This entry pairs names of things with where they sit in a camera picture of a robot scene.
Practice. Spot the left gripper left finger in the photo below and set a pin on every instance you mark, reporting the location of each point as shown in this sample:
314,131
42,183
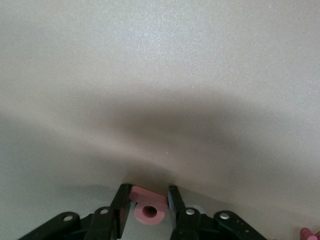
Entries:
117,212

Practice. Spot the dark red letter k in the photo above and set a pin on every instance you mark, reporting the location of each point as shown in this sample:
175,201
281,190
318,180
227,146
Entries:
305,233

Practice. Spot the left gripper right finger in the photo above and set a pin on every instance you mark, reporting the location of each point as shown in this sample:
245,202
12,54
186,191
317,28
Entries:
180,217

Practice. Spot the pink letter p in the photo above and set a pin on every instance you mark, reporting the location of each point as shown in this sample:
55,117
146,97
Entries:
140,197

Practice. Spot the brown table cover sheet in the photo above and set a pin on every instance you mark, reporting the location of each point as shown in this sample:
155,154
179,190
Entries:
150,75

